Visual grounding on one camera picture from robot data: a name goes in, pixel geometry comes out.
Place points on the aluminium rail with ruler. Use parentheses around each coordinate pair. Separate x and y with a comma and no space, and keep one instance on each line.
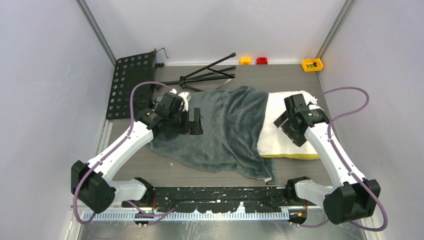
(146,216)

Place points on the orange toy brick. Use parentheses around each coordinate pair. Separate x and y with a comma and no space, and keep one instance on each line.
(245,61)

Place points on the yellow toy block with knob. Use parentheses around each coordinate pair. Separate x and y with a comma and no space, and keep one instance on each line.
(312,65)

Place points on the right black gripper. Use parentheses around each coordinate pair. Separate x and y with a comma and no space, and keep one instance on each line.
(296,137)

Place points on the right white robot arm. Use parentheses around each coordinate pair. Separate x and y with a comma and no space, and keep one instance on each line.
(334,165)

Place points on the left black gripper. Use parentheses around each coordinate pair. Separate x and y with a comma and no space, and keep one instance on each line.
(192,127)

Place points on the grey fluffy pillowcase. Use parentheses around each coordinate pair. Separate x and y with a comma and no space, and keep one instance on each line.
(232,121)

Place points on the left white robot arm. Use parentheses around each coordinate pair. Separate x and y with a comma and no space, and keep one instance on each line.
(92,182)

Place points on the white yellow black pillow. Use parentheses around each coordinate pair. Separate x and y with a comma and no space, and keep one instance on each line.
(273,142)

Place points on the red toy brick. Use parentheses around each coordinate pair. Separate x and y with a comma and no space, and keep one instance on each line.
(262,61)

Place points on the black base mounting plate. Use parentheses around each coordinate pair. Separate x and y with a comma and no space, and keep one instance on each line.
(220,199)

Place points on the black perforated music stand tray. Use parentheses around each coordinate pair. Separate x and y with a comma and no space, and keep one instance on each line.
(129,71)

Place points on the black folding tripod stand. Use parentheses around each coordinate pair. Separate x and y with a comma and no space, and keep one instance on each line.
(205,74)

